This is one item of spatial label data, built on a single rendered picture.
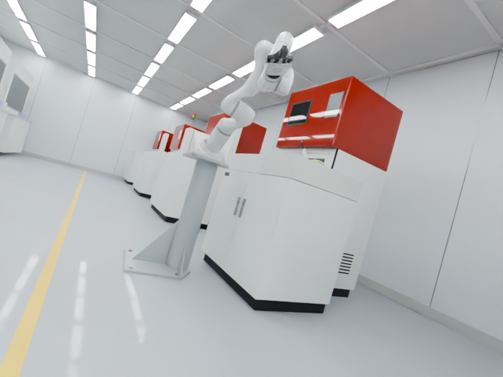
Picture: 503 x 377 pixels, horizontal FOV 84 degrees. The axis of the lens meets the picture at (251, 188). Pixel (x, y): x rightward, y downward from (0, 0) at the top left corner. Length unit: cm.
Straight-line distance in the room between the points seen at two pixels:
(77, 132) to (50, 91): 122
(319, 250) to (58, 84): 903
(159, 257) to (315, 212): 113
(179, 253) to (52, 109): 824
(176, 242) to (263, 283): 70
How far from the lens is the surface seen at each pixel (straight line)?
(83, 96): 991
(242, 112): 185
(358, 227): 272
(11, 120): 772
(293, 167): 168
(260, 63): 179
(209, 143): 202
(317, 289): 204
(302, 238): 181
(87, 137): 979
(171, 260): 210
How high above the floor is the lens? 65
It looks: 1 degrees up
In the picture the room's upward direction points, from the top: 16 degrees clockwise
